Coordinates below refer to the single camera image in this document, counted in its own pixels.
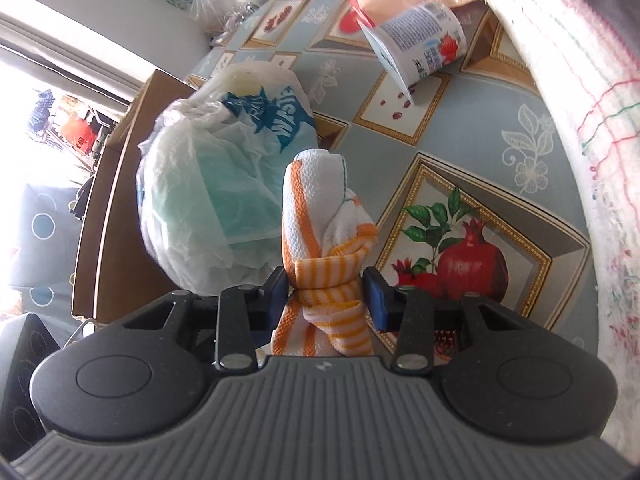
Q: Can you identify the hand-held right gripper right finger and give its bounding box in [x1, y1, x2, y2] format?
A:
[362, 266, 546, 375]

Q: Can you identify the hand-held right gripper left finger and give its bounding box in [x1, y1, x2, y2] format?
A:
[122, 266, 291, 372]

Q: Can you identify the orange striped white towel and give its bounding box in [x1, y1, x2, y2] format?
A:
[271, 147, 379, 358]

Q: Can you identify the brown cardboard box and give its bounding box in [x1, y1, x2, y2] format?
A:
[70, 69, 201, 321]

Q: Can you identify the white plastic bag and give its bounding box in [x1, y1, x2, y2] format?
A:
[136, 60, 321, 297]

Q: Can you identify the fruit print table mat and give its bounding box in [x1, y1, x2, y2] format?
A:
[185, 0, 601, 361]

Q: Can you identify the grey-blue circle print blanket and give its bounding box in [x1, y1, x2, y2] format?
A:
[10, 185, 83, 311]

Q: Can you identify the red plastic crate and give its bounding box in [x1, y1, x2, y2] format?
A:
[60, 110, 96, 153]

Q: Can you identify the white strawberry print tub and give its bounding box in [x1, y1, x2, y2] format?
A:
[359, 0, 468, 98]

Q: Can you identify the black patterned box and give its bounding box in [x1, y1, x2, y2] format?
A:
[0, 312, 76, 436]

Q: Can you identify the grey patchwork quilt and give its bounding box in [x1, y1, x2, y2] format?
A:
[450, 0, 640, 461]

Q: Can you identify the clear plastic bag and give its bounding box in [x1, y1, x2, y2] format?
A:
[189, 0, 261, 36]

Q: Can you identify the blue hanging garment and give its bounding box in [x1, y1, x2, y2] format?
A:
[27, 89, 56, 133]

